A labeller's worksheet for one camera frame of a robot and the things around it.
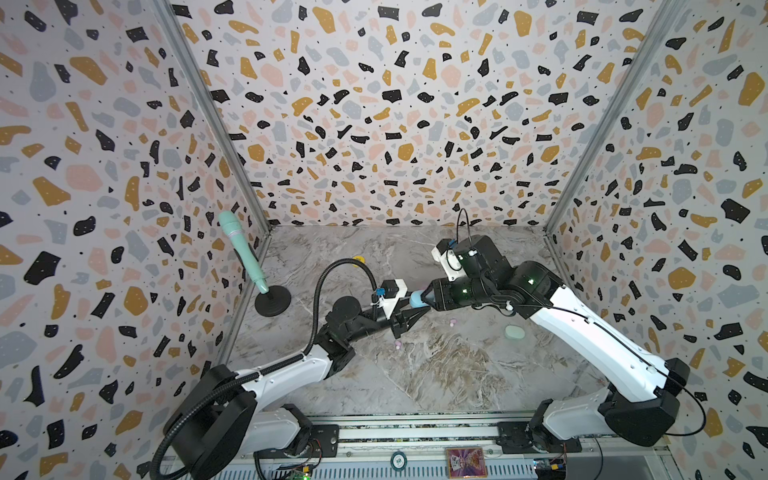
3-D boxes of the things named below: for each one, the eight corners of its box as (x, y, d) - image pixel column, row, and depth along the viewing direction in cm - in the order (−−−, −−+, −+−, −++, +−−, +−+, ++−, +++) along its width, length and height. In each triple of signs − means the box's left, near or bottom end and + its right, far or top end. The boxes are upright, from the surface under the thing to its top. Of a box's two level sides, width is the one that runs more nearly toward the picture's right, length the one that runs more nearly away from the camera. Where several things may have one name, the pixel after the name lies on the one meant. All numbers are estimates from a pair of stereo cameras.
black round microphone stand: (253, 316, 98) (250, 312, 96) (263, 289, 105) (261, 285, 103) (286, 316, 98) (284, 312, 96) (294, 289, 105) (292, 285, 103)
